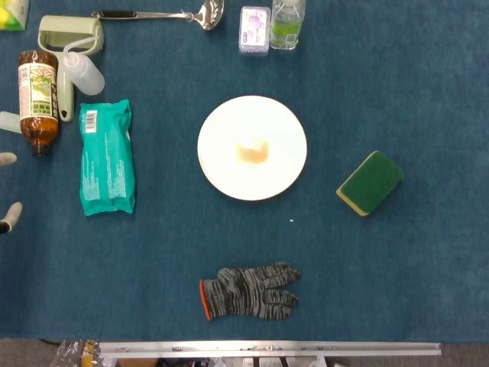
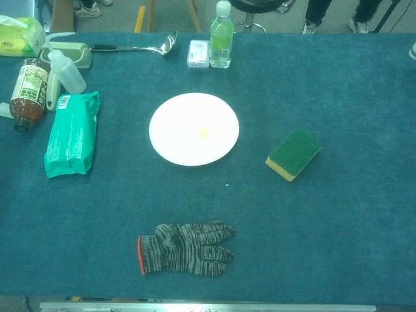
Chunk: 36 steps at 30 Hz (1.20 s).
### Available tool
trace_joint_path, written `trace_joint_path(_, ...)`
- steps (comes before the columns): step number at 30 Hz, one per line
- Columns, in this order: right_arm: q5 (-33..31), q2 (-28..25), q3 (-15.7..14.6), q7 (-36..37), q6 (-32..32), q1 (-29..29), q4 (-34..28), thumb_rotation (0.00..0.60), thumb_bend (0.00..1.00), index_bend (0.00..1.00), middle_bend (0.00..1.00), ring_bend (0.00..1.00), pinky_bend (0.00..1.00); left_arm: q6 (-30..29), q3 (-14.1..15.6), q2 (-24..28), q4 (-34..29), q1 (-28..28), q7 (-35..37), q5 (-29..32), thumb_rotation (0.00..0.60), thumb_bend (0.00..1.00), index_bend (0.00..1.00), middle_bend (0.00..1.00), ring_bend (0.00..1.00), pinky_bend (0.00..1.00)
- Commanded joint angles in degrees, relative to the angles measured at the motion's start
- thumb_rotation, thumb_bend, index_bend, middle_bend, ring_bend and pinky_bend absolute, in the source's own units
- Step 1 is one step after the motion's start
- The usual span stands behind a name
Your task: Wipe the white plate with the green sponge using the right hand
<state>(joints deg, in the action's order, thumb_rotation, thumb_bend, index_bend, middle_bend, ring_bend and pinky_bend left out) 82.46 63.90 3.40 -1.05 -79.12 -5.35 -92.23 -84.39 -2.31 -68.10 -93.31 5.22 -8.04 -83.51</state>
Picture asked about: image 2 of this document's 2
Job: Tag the green drink bottle white cap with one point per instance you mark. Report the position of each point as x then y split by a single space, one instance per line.
221 42

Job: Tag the white black sneaker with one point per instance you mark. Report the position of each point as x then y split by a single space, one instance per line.
87 9

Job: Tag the straight wooden leg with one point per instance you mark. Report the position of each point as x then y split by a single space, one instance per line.
151 16

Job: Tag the white paper scrap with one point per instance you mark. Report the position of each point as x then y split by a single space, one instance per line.
5 110

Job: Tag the white squeeze wash bottle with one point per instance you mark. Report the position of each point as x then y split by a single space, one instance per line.
66 71

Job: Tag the slanted wooden leg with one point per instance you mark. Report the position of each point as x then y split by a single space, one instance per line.
195 19

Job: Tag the chrome wheeled stool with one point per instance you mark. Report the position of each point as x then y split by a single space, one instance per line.
248 19

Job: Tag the green yellow sponge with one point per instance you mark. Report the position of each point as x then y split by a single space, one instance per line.
294 151

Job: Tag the green wet wipes pack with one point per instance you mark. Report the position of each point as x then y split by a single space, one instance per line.
71 136

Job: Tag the yellow strip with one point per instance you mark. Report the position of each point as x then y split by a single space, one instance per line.
139 19

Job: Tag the teal table cloth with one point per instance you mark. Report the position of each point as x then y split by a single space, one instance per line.
292 227

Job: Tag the brown sauce bottle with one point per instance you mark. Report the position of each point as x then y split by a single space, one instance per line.
29 97

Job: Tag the white round plate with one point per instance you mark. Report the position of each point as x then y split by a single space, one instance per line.
182 130

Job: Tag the aluminium rail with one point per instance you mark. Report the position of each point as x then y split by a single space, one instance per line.
195 306

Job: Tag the yellow green tissue pack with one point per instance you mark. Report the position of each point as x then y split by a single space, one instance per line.
19 39

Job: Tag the white rounded object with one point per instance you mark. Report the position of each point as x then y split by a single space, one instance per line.
413 52

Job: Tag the pale green plastic holder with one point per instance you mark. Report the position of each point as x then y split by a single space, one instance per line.
78 53

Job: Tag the brown cardboard box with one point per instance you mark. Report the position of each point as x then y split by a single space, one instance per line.
63 16

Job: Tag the grey black knit glove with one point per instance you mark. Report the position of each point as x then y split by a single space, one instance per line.
182 250

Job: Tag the person in dark trousers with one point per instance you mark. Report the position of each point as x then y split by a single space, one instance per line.
317 11

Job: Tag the clear small plastic box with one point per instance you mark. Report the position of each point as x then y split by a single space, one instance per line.
198 55

